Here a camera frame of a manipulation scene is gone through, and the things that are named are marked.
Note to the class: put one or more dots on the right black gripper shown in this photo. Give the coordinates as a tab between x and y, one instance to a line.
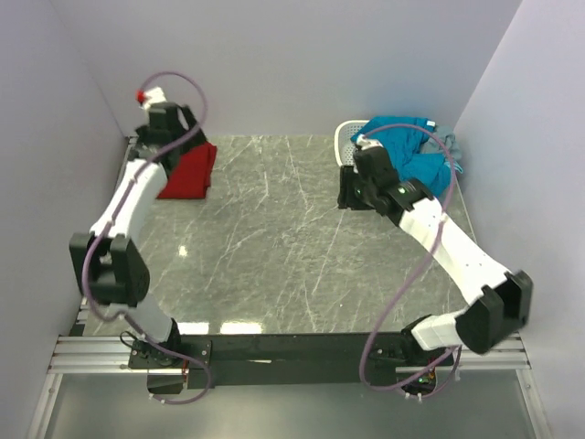
346	199

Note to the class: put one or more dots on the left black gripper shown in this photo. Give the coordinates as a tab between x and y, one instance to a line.
188	121

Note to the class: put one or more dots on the red t shirt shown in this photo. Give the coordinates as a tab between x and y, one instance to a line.
192	177

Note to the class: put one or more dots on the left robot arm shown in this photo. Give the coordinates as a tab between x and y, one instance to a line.
111	272

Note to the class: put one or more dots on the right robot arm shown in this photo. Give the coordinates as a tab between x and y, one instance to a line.
497	301

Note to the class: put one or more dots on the white plastic laundry basket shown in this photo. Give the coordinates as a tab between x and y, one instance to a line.
343	146

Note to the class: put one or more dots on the teal blue t shirt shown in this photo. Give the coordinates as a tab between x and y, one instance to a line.
403	145

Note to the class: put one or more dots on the grey blue t shirt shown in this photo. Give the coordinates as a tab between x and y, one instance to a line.
448	138

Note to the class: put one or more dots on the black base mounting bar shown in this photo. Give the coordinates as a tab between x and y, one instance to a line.
264	359

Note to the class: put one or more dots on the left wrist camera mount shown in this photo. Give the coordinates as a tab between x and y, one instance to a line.
150	97

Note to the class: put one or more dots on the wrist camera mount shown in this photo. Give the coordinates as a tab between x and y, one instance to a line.
150	97
364	143

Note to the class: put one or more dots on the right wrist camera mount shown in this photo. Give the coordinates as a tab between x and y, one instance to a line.
364	143

